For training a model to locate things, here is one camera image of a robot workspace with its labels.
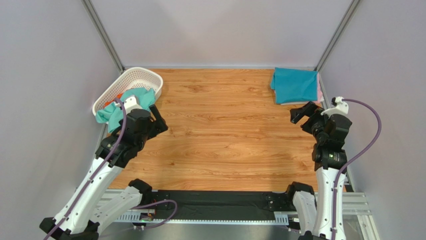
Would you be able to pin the white plastic laundry basket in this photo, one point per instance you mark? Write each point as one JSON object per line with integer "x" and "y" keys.
{"x": 134, "y": 77}

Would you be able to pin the orange t shirt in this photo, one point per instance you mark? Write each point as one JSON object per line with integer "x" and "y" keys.
{"x": 107, "y": 104}

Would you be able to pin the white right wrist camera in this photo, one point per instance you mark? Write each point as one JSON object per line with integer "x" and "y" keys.
{"x": 340, "y": 107}

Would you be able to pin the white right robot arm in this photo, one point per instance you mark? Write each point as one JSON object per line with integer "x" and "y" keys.
{"x": 321, "y": 214}

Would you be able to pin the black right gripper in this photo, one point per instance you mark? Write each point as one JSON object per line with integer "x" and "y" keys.
{"x": 309, "y": 116}

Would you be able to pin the folded teal t shirt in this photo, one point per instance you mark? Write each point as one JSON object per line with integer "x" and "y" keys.
{"x": 295, "y": 86}

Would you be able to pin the mint green t shirt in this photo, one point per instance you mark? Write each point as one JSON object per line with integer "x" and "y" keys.
{"x": 112, "y": 115}

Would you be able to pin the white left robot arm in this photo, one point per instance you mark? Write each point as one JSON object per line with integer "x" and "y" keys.
{"x": 83, "y": 218}

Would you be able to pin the left aluminium corner post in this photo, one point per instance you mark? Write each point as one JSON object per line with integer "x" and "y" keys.
{"x": 97, "y": 22}

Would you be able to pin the right aluminium corner post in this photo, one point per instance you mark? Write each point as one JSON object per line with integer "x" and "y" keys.
{"x": 344, "y": 22}

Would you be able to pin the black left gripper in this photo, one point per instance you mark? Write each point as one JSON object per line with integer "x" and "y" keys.
{"x": 158, "y": 125}

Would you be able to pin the black base cloth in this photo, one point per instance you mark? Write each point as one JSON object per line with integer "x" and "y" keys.
{"x": 225, "y": 205}

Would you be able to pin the aluminium corner post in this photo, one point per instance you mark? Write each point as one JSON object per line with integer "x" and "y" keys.
{"x": 344, "y": 22}
{"x": 97, "y": 22}

